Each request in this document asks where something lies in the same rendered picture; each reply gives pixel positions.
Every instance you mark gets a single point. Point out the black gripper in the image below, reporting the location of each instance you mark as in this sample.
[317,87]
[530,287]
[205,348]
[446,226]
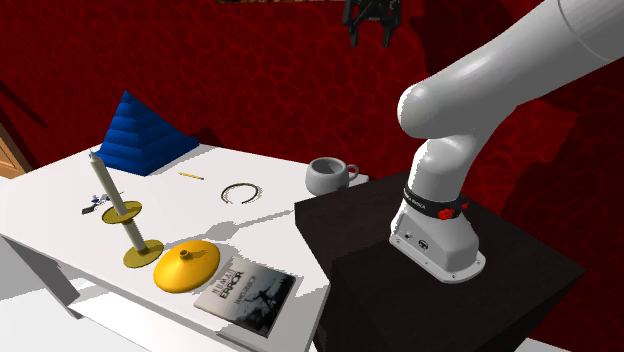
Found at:
[373,6]

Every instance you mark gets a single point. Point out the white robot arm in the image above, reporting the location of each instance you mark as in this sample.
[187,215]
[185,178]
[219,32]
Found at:
[453,126]

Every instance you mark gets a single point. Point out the grey mug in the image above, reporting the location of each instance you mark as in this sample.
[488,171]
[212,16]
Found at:
[324,176]

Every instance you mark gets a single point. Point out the yellow pencil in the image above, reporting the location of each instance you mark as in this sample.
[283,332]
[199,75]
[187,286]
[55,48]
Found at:
[191,176]

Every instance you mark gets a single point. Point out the white table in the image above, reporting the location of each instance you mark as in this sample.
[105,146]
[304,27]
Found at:
[195,214]

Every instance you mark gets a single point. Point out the blue stepped pyramid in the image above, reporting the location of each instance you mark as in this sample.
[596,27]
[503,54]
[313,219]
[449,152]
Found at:
[141,144]

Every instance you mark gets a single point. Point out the dark robot stand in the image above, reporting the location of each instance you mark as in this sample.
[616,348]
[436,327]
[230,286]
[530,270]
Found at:
[390,302]

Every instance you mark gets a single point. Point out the grey book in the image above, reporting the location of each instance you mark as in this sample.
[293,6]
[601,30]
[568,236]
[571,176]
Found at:
[248,295]

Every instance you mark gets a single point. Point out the yellow domed lid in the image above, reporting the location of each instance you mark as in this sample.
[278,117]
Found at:
[187,267]

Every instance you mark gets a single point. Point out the white candle in gold holder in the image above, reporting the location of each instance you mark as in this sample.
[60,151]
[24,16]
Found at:
[113,197]

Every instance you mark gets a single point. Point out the small dark blue toy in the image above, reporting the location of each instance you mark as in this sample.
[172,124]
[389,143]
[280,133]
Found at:
[99,201]

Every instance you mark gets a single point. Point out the wooden door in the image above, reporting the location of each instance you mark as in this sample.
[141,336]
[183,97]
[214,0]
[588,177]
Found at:
[7,161]

